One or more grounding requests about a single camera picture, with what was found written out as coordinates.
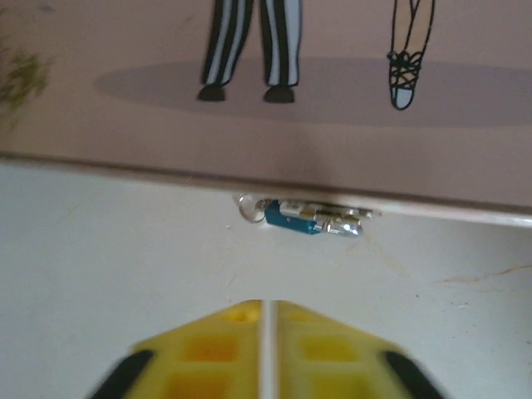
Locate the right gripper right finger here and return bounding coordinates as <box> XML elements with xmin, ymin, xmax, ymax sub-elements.
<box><xmin>272</xmin><ymin>300</ymin><xmax>448</xmax><ymax>399</ymax></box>

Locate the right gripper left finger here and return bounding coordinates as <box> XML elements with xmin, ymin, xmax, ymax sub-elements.
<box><xmin>89</xmin><ymin>298</ymin><xmax>265</xmax><ymax>399</ymax></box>

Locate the pink wedding print tin box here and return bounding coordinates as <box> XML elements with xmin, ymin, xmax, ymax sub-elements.
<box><xmin>0</xmin><ymin>0</ymin><xmax>532</xmax><ymax>229</ymax></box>

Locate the blue silver keychain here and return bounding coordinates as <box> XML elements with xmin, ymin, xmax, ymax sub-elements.
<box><xmin>264</xmin><ymin>198</ymin><xmax>365</xmax><ymax>241</ymax></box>

